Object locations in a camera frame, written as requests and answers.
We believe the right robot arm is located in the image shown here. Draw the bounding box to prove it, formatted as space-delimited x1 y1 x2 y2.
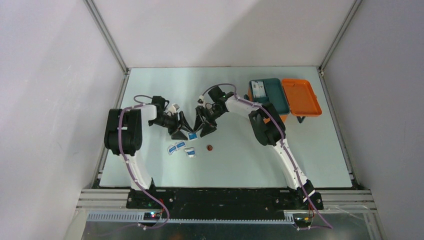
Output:
193 84 316 209

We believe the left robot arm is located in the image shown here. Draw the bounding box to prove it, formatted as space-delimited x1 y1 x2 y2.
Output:
104 95 194 208

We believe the blue white sachet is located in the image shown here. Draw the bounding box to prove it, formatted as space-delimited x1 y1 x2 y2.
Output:
251 80 267 98

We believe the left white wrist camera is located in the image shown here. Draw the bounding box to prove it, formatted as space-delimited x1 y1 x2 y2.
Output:
165 103 180 116

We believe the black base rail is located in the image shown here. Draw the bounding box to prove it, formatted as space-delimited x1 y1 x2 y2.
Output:
126 187 324 221

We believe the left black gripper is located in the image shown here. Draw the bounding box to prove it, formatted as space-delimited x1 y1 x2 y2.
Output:
149 111 193 141

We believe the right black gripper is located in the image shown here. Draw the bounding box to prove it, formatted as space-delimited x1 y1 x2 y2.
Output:
192 105 225 138

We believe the teal divided tray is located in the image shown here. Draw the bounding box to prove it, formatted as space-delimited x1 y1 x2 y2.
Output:
247 78 290 116

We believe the orange medicine kit box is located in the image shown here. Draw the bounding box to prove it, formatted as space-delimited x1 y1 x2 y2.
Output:
244 78 323 124

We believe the blue alcohol wipe packet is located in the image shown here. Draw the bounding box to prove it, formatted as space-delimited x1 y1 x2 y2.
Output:
188 132 198 141

